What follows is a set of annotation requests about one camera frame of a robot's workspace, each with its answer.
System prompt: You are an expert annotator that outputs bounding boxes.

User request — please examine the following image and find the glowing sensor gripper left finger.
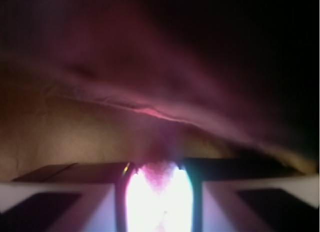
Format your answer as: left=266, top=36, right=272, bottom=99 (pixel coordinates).
left=0, top=162, right=137, bottom=231

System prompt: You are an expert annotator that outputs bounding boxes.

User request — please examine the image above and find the pink plush bunny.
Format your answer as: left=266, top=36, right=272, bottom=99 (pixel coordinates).
left=140, top=142, right=177, bottom=231

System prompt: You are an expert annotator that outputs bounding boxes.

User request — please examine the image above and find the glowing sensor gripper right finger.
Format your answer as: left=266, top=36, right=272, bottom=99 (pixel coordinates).
left=178, top=158, right=320, bottom=231

